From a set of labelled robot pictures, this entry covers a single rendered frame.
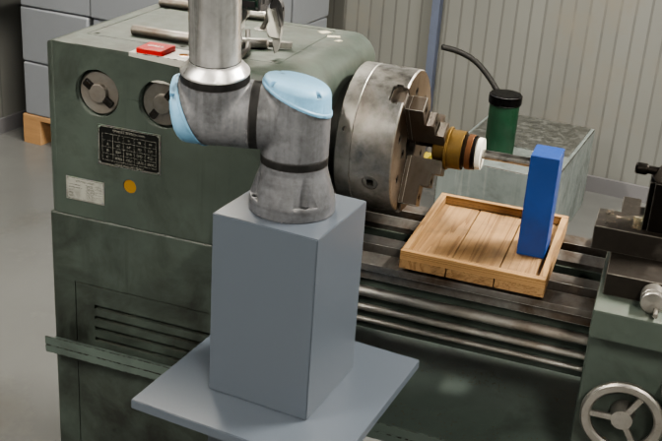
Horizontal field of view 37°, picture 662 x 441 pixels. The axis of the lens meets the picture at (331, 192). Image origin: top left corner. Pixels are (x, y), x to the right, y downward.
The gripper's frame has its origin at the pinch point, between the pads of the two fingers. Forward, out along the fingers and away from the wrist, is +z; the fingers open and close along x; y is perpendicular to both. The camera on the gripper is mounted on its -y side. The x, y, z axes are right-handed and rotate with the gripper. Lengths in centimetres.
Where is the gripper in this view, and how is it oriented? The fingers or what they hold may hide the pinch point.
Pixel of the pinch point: (257, 44)
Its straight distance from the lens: 211.2
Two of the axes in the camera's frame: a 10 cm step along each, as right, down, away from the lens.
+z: -0.6, 9.3, 3.7
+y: -3.4, 3.3, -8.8
